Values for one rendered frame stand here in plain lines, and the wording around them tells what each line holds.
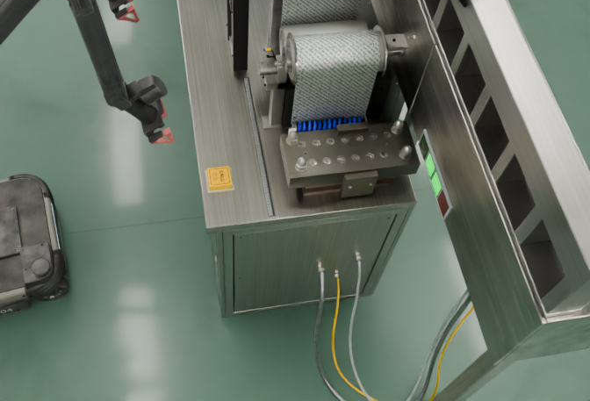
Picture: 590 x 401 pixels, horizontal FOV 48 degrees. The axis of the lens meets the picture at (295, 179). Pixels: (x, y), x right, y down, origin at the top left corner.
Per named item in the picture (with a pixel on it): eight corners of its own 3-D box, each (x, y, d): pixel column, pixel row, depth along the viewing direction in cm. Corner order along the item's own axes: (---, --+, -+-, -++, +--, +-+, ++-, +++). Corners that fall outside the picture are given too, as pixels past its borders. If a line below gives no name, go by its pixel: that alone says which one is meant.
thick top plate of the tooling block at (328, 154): (279, 145, 204) (280, 133, 199) (402, 132, 211) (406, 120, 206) (288, 189, 196) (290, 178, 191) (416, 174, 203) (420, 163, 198)
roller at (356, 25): (277, 45, 207) (280, 17, 196) (356, 38, 211) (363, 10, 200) (284, 74, 201) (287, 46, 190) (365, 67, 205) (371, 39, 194)
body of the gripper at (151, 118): (158, 98, 191) (143, 87, 184) (166, 125, 186) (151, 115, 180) (140, 109, 192) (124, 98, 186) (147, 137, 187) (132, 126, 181)
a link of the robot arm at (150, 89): (102, 77, 175) (108, 102, 171) (137, 55, 173) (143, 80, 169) (129, 97, 186) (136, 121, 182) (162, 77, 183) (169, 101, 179)
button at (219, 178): (206, 172, 206) (206, 168, 203) (229, 169, 207) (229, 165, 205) (209, 191, 202) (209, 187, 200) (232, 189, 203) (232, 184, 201)
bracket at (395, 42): (383, 39, 190) (384, 33, 188) (402, 37, 190) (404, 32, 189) (387, 51, 187) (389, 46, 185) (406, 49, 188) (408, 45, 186)
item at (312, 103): (291, 123, 203) (295, 84, 187) (364, 115, 207) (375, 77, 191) (291, 125, 203) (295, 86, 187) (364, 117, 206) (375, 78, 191)
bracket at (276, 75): (260, 118, 218) (262, 55, 192) (278, 116, 219) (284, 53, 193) (262, 131, 215) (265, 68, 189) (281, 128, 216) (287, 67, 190)
